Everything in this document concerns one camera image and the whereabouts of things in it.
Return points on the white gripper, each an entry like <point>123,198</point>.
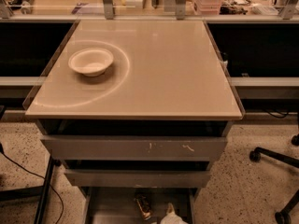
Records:
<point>173,216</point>

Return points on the crushed orange soda can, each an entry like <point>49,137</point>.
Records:
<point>144,206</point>

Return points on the grey bottom drawer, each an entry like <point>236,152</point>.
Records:
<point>118,206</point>

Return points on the grey drawer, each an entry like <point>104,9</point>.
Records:
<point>133,148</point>
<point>118,206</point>
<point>136,179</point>

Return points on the grey middle drawer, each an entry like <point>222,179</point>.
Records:
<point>136,179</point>

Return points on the grey top drawer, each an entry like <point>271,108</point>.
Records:
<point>133,148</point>

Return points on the black office chair base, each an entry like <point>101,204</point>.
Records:
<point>274,180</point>

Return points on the black metal stand leg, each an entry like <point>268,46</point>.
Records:
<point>44,193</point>

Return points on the white paper bowl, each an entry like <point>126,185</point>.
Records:
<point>91,62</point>

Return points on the grey metal post right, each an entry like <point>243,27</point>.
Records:
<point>180,9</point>

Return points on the grey metal post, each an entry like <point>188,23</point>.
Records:
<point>108,9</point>
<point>180,9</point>

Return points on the grey metal post left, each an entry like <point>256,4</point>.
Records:
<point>108,9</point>

